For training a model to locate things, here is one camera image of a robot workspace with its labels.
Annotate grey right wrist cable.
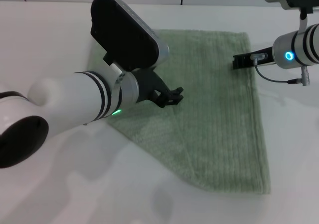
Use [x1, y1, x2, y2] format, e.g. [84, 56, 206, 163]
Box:
[251, 9, 310, 86]

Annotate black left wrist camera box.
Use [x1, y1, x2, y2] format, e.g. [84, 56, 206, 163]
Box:
[90, 0, 170, 78]

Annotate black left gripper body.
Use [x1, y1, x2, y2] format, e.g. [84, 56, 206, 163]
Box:
[132, 68, 172, 103]

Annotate light green ribbed towel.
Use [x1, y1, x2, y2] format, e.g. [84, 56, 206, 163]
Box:
[87, 28, 272, 196]

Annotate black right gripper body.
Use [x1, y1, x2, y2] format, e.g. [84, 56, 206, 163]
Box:
[250, 46, 275, 67]

